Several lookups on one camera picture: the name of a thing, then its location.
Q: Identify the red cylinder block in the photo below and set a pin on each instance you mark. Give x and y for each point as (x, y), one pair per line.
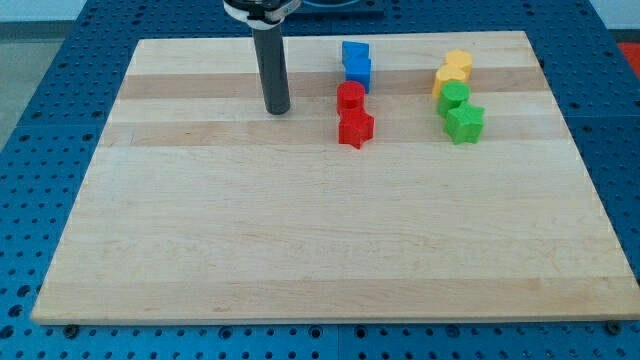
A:
(350, 96)

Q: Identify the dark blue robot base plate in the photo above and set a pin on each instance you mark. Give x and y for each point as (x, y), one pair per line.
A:
(340, 7)

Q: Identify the blue cube block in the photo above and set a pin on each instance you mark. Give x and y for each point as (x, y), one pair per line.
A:
(359, 70)

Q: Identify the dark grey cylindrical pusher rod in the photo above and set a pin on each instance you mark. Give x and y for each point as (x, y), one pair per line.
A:
(269, 47)

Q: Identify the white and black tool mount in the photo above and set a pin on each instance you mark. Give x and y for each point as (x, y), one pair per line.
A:
(260, 11)

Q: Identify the yellow hexagon block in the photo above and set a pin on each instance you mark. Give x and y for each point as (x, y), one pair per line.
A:
(460, 59)

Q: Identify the yellow heart block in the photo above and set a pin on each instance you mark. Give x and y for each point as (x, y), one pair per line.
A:
(444, 74)

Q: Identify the green star block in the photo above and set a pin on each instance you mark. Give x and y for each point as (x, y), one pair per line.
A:
(464, 123)

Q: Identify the green cylinder block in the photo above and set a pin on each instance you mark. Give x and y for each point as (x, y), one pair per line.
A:
(452, 95)

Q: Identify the red star block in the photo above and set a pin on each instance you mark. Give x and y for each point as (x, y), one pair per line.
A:
(355, 128)

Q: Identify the red object at right edge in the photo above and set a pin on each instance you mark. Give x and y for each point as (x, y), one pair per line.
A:
(631, 52)

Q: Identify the light wooden board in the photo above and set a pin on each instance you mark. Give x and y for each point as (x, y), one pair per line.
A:
(199, 207)

